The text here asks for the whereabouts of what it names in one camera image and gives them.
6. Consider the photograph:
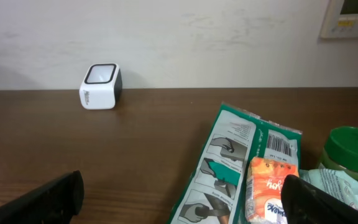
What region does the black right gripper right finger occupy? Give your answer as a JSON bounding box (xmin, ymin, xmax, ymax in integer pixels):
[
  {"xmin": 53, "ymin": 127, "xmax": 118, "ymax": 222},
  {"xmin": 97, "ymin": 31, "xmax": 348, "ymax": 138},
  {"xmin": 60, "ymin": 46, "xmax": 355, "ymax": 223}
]
[{"xmin": 281, "ymin": 175, "xmax": 358, "ymax": 224}]

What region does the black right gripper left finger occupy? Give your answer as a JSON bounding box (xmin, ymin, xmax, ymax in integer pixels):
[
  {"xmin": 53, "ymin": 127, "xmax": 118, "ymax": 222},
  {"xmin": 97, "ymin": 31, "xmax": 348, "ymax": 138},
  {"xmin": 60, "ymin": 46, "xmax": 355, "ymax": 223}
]
[{"xmin": 0, "ymin": 170, "xmax": 85, "ymax": 224}]

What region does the teal wipes packet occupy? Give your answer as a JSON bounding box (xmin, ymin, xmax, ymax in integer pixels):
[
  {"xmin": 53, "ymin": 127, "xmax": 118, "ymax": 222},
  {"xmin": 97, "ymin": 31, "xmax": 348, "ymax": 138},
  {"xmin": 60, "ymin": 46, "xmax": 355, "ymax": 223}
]
[{"xmin": 298, "ymin": 167, "xmax": 358, "ymax": 211}]

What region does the orange tissue pack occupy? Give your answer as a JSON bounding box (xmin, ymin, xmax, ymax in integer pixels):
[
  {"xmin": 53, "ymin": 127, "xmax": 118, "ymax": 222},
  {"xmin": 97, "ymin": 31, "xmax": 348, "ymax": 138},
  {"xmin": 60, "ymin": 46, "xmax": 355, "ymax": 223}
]
[{"xmin": 245, "ymin": 157, "xmax": 299, "ymax": 224}]

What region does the green lid jar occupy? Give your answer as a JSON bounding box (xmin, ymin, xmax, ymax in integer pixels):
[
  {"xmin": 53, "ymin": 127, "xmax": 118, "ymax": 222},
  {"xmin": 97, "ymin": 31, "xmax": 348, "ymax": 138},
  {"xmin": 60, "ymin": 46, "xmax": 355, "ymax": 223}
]
[{"xmin": 318, "ymin": 126, "xmax": 358, "ymax": 181}]

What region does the green glove package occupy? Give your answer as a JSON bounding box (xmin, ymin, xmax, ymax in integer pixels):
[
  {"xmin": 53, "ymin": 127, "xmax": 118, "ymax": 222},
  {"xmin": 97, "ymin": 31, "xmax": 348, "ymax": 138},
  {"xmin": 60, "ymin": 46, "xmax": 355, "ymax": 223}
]
[{"xmin": 168, "ymin": 103, "xmax": 302, "ymax": 224}]

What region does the white barcode scanner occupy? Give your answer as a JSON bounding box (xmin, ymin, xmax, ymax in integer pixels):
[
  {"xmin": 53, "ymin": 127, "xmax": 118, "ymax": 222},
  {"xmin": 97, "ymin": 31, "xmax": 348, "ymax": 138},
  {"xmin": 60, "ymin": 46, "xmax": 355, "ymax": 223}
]
[{"xmin": 79, "ymin": 63, "xmax": 122, "ymax": 110}]

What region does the white wall control panel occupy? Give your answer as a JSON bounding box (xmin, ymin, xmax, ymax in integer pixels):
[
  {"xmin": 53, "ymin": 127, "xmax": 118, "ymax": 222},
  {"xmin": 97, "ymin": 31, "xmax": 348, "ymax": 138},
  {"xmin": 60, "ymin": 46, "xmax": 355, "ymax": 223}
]
[{"xmin": 319, "ymin": 0, "xmax": 358, "ymax": 39}]

